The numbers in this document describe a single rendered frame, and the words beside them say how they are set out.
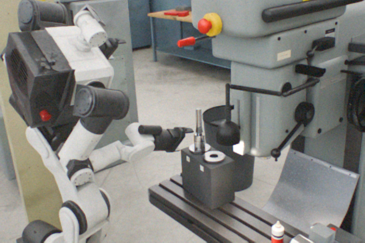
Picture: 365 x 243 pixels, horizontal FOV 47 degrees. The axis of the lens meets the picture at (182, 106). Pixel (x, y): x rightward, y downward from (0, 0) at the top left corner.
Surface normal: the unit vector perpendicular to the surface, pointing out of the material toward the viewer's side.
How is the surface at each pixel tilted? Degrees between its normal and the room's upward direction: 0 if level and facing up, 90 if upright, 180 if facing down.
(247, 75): 90
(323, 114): 90
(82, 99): 68
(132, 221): 0
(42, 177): 90
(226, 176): 90
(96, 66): 35
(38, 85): 124
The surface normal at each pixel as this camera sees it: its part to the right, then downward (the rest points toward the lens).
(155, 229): -0.05, -0.93
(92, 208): 0.65, -0.30
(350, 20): 0.65, 0.24
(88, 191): 0.74, -0.08
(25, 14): -0.53, 0.07
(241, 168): 0.36, 0.37
